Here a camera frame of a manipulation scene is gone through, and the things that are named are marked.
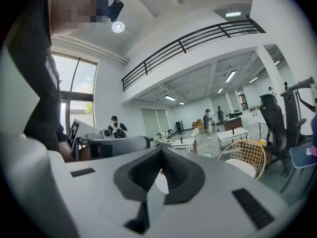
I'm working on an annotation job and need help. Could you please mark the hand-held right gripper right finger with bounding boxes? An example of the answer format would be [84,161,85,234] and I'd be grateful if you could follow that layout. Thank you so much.
[158,146,299,238]

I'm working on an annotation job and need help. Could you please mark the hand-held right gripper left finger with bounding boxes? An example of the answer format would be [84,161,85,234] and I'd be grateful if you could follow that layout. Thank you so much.
[47,145,163,238]

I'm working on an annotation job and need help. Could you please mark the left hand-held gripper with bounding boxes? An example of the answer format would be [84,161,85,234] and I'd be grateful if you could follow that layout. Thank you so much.
[66,119,152,162]

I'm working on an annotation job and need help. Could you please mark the gold wire chair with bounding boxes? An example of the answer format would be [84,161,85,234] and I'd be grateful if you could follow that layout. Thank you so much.
[217,139,266,181]

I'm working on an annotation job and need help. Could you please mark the person's left forearm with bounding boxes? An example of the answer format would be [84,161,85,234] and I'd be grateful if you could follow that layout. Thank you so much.
[56,132,91,164]

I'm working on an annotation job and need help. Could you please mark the black mesh office chair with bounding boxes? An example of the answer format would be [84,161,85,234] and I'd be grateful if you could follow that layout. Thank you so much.
[259,94,308,179]

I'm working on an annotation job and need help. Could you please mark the black chair with grey headrest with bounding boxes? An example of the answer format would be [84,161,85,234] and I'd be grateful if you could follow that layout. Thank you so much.
[280,76,317,140]

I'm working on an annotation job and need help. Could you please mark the grey roller blinds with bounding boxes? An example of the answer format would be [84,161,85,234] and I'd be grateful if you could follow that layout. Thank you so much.
[140,107,170,137]

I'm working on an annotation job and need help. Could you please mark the white rectangular table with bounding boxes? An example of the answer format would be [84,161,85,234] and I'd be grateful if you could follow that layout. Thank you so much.
[171,137,198,154]
[216,127,249,156]

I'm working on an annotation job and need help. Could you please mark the orange sofa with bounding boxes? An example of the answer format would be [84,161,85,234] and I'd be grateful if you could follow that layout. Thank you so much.
[191,119,205,130]

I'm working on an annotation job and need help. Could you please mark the brown wooden desk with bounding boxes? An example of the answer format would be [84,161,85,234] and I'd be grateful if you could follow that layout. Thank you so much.
[223,116,244,132]

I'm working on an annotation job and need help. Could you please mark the large dark-framed window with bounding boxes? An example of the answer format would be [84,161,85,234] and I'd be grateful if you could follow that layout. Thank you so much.
[51,53,99,135]

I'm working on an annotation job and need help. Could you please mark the white counter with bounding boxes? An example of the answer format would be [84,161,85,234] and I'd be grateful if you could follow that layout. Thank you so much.
[241,108,264,129]

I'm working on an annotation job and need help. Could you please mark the black mezzanine railing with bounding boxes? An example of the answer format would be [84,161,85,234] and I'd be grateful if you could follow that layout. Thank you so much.
[120,15,267,92]

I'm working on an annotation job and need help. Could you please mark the person's black shirt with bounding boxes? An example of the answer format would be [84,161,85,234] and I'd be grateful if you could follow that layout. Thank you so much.
[6,0,69,158]

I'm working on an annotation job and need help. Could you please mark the round ceiling light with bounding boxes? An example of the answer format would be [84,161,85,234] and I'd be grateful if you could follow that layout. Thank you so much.
[111,21,125,34]

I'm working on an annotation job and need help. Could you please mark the person's head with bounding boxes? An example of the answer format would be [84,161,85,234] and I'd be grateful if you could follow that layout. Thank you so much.
[51,0,109,37]

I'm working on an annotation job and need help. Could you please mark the black head-worn camera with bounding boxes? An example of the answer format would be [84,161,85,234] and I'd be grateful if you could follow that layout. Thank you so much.
[105,0,124,22]

